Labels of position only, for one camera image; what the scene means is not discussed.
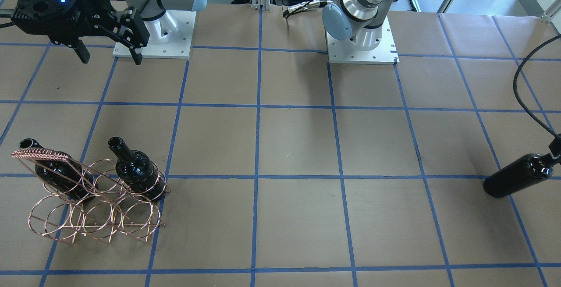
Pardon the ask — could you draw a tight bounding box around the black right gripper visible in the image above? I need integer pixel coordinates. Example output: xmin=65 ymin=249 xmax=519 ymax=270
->
xmin=11 ymin=0 xmax=149 ymax=65

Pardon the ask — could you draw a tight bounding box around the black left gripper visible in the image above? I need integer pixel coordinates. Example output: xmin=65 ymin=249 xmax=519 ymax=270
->
xmin=548 ymin=135 xmax=561 ymax=165

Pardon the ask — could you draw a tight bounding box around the dark wine bottle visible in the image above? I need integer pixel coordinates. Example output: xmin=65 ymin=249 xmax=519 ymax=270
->
xmin=483 ymin=153 xmax=560 ymax=198

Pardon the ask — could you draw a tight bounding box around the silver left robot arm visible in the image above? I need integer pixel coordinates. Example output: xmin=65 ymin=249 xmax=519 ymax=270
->
xmin=321 ymin=0 xmax=394 ymax=52

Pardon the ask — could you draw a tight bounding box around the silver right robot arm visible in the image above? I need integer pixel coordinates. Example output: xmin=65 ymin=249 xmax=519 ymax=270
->
xmin=1 ymin=0 xmax=208 ymax=65

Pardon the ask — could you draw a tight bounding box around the dark bottle in basket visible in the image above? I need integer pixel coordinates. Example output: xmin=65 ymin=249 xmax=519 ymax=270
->
xmin=108 ymin=136 xmax=164 ymax=203
xmin=34 ymin=160 xmax=99 ymax=202

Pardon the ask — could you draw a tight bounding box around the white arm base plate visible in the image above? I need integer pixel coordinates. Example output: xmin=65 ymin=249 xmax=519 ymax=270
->
xmin=137 ymin=10 xmax=198 ymax=60
xmin=325 ymin=18 xmax=400 ymax=65

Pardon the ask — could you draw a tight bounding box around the copper wire wine basket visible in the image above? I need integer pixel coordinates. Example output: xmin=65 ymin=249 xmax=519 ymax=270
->
xmin=11 ymin=148 xmax=166 ymax=244

